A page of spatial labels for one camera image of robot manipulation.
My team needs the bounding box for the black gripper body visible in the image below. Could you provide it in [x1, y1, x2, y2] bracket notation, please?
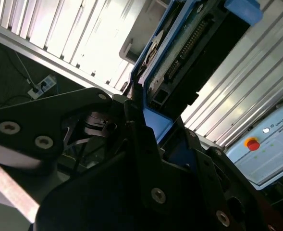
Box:
[34, 153, 220, 231]

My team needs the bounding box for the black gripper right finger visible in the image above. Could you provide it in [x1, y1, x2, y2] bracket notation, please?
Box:
[177, 119, 283, 231]

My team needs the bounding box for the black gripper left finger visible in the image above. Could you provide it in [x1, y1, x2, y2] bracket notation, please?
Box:
[0, 81, 168, 211]

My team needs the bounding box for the hard disk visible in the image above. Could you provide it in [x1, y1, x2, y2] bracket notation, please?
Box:
[130, 0, 263, 145]

